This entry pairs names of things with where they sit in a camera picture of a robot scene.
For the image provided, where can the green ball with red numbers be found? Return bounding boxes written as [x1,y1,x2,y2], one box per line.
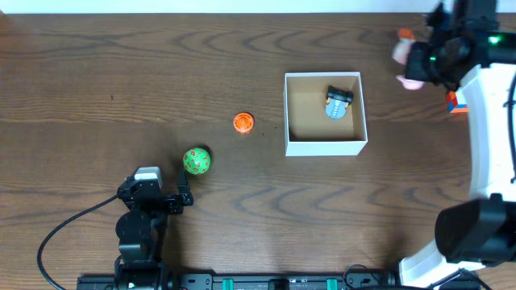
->
[182,147,211,175]

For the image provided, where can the pink and white duck figure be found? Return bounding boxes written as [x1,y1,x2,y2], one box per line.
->
[392,28,424,90]

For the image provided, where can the multicoloured puzzle cube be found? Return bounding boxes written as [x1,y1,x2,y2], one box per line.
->
[446,92,468,114]

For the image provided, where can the orange round plastic toy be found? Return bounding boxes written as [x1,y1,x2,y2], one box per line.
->
[233,112,255,134]

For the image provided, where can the grey and yellow toy truck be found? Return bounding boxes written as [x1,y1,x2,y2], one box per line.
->
[325,85,354,119]

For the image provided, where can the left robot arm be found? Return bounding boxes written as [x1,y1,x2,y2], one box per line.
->
[114,167,194,290]

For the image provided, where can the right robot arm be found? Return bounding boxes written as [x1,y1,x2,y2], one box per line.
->
[393,29,515,288]

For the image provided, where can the white cardboard box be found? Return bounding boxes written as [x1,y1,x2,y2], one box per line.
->
[283,72,368,157]

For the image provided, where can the black mounting rail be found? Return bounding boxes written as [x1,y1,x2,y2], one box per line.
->
[76,271,404,290]

